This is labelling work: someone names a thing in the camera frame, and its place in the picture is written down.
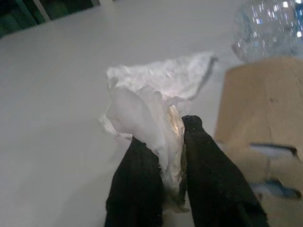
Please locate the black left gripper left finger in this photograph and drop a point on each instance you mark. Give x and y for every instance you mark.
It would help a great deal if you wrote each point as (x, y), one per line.
(135, 184)

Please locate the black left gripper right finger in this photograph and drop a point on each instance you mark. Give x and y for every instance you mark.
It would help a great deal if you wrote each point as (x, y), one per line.
(213, 179)

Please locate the white plastic wrapper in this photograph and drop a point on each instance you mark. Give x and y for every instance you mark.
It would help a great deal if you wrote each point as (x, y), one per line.
(165, 78)

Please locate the brown cardboard box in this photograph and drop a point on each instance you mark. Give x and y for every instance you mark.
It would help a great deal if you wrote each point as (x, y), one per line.
(260, 99)

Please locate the clear crinkled plastic bottle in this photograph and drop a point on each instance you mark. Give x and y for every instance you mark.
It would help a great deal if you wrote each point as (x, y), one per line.
(267, 30)

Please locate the dark green glass window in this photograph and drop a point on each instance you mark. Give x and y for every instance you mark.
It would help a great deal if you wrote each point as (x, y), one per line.
(16, 11)

